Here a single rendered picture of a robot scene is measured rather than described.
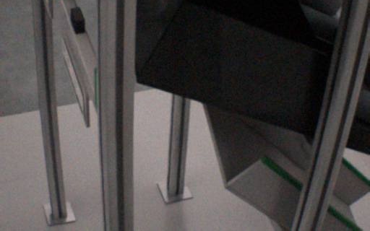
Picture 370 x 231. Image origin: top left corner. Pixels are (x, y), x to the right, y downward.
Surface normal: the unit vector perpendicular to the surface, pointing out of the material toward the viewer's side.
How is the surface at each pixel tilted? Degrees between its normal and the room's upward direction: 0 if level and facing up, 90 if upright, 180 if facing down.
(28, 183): 0
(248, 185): 90
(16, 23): 0
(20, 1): 0
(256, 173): 90
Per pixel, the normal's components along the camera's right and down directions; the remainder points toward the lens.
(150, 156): 0.06, -0.75
